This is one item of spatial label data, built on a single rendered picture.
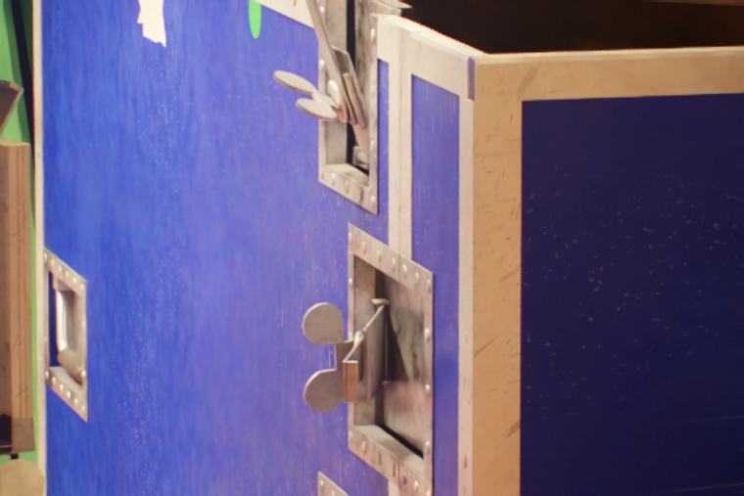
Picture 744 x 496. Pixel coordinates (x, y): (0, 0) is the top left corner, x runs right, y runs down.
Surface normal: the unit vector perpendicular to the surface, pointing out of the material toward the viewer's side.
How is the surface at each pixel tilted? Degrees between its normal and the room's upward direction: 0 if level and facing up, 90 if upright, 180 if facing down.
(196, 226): 90
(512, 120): 90
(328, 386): 96
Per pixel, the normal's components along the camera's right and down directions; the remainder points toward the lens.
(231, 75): -0.97, 0.04
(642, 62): 0.26, 0.16
